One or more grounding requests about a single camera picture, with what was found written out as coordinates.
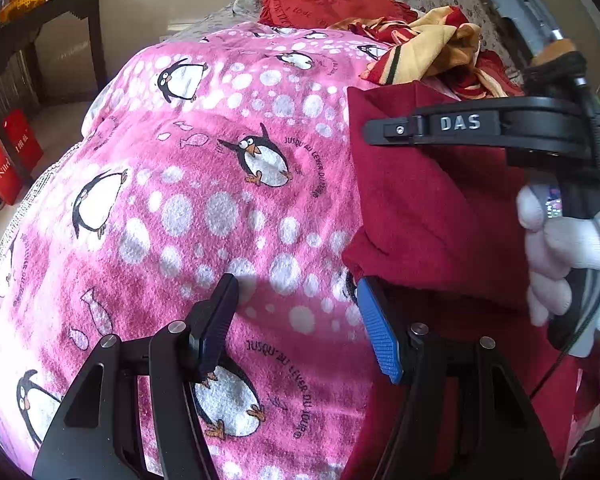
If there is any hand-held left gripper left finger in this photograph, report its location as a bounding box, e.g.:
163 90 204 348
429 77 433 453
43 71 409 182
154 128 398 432
31 273 241 480

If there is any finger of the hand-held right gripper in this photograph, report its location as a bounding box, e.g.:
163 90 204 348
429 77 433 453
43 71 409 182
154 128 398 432
364 106 506 149

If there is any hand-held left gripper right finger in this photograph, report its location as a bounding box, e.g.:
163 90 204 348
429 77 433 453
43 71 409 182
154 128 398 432
355 276 561 480

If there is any dark red cloth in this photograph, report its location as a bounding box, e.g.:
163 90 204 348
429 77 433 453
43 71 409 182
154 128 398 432
341 82 598 480

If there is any person's right hand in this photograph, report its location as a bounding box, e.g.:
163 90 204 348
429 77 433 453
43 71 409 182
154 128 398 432
516 182 600 359

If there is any pink penguin blanket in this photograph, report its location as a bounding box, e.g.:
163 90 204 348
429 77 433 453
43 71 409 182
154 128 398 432
0 25 381 480

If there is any yellow and red patterned cloth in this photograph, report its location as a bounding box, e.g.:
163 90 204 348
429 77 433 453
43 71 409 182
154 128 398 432
330 6 524 99

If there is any red bag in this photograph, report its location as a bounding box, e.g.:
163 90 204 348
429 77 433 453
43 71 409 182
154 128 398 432
3 109 44 171

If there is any black table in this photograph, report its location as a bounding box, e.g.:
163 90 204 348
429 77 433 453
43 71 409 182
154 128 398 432
0 0 107 186

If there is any orange basket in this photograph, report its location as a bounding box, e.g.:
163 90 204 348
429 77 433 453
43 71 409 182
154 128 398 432
0 0 54 24

